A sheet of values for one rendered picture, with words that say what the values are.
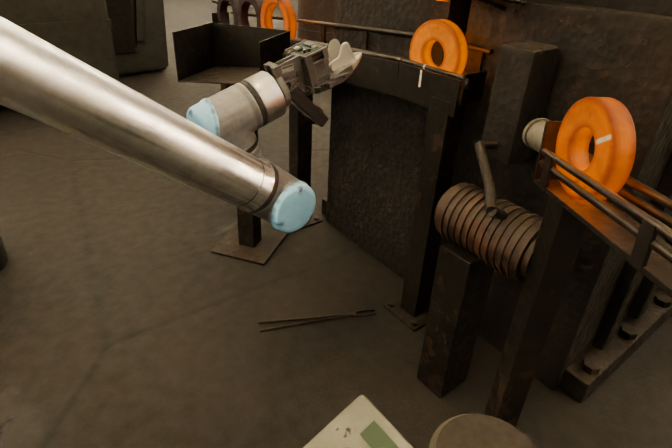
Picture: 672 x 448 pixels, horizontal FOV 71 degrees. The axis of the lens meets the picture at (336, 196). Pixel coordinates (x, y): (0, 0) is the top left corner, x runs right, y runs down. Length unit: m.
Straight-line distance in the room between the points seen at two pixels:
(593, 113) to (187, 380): 1.04
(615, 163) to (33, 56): 0.72
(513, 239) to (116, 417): 0.94
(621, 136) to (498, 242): 0.30
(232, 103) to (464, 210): 0.48
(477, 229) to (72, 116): 0.69
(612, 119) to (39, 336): 1.40
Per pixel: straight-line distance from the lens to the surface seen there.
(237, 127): 0.85
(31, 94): 0.61
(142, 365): 1.35
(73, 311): 1.57
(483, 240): 0.94
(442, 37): 1.16
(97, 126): 0.63
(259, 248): 1.67
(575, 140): 0.83
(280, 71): 0.89
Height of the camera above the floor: 0.96
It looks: 29 degrees down
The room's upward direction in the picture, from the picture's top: 3 degrees clockwise
